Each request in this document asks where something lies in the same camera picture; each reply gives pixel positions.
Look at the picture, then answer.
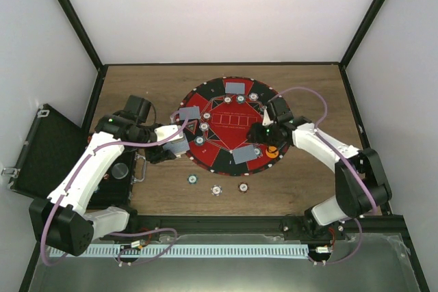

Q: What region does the black enclosure frame post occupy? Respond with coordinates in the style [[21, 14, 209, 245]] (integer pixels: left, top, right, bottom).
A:
[[57, 0, 103, 71]]

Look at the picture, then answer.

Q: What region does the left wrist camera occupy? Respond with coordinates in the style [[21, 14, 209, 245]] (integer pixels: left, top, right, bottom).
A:
[[124, 95, 152, 123]]

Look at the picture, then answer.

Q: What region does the dealt card bottom seat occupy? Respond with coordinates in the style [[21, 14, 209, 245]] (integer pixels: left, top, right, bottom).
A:
[[232, 145, 258, 165]]

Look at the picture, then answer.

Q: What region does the black poker set case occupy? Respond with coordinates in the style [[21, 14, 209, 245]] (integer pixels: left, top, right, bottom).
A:
[[6, 104, 138, 210]]

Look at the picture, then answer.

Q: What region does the orange dealer button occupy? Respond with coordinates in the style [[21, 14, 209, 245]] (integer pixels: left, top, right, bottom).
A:
[[266, 146, 279, 159]]

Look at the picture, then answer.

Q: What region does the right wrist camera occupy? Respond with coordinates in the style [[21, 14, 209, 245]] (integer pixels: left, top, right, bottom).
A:
[[266, 97, 294, 124]]

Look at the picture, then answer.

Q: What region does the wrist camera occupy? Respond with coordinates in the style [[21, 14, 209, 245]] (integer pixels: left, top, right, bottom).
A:
[[124, 95, 152, 123], [266, 97, 294, 124]]

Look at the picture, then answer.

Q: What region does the orange blue 10 chip stack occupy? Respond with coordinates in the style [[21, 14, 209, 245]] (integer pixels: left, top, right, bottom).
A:
[[211, 185, 222, 196]]

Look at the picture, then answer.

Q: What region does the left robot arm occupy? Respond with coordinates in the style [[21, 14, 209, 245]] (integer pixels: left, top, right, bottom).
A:
[[29, 111, 185, 266]]

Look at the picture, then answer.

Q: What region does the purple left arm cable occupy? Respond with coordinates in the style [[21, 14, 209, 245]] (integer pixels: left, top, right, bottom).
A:
[[40, 109, 191, 267]]

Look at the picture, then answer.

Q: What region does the round red black poker mat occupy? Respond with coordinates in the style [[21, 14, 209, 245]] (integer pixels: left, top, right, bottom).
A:
[[180, 77, 289, 176]]

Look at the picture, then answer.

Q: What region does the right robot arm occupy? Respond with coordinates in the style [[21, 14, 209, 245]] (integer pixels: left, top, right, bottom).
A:
[[247, 117, 392, 239]]

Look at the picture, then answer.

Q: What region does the green blue 50 chip stack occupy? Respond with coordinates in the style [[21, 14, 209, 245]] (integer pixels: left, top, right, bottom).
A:
[[187, 174, 198, 185]]

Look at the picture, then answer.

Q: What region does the dealt card top seat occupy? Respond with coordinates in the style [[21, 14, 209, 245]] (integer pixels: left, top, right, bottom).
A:
[[225, 82, 246, 94]]

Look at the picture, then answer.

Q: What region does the round grey metal disc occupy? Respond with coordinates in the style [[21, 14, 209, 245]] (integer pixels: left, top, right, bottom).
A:
[[111, 163, 129, 180]]

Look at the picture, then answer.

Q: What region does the dealt card seat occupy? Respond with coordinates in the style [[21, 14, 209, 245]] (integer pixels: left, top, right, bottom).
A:
[[178, 106, 201, 121], [225, 82, 246, 94], [232, 145, 258, 165]]

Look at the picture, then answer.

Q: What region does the light blue slotted cable duct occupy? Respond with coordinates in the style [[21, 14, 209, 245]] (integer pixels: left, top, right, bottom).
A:
[[49, 243, 309, 258]]

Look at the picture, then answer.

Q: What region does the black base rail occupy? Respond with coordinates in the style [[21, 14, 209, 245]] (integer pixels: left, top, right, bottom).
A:
[[121, 215, 408, 241]]

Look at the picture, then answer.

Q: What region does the blue backed card deck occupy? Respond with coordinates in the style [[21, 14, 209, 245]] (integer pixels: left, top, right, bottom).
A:
[[163, 137, 190, 157]]

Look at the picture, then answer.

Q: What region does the red 100 chip stack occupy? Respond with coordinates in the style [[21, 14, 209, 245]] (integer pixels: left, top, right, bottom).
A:
[[238, 183, 249, 193]]

